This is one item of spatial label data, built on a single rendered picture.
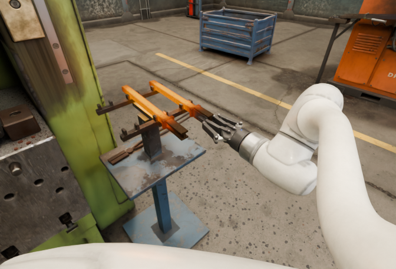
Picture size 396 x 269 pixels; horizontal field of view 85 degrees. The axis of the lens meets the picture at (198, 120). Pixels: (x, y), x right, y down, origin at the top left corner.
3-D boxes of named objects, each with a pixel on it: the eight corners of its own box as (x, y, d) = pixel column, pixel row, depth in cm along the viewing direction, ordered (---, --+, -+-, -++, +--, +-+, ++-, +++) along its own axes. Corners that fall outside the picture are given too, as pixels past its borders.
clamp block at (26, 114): (42, 131, 76) (33, 115, 72) (13, 142, 71) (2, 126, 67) (33, 117, 83) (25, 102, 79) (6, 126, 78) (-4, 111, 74)
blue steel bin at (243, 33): (271, 53, 424) (279, 13, 383) (250, 64, 375) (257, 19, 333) (221, 42, 488) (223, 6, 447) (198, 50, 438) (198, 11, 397)
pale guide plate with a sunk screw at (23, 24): (45, 36, 75) (22, -22, 65) (14, 42, 70) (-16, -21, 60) (43, 36, 76) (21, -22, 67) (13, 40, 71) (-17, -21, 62)
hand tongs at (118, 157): (197, 107, 133) (197, 106, 132) (203, 110, 131) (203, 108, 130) (108, 161, 97) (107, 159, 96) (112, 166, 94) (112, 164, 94)
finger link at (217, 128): (231, 139, 72) (228, 141, 71) (205, 125, 78) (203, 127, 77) (231, 130, 69) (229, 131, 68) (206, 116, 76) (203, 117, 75)
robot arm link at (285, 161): (259, 170, 68) (281, 134, 67) (307, 203, 58) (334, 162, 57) (245, 167, 60) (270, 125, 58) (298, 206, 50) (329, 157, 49)
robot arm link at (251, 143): (268, 157, 68) (253, 147, 72) (274, 134, 63) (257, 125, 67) (250, 171, 64) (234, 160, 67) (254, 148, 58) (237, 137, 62)
